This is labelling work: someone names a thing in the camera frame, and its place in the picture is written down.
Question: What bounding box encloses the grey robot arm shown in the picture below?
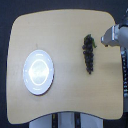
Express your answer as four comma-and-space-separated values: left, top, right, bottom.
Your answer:
101, 16, 128, 48

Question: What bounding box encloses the black cable chain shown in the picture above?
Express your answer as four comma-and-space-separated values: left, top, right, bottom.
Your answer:
121, 46, 128, 107

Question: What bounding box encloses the white table base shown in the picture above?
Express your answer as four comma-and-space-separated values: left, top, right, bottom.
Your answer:
29, 112, 103, 128

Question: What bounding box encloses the white round plate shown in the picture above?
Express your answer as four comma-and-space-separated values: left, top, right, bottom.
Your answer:
23, 50, 54, 95

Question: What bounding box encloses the dark grape bunch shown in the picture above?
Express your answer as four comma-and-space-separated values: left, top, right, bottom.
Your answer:
82, 34, 96, 74

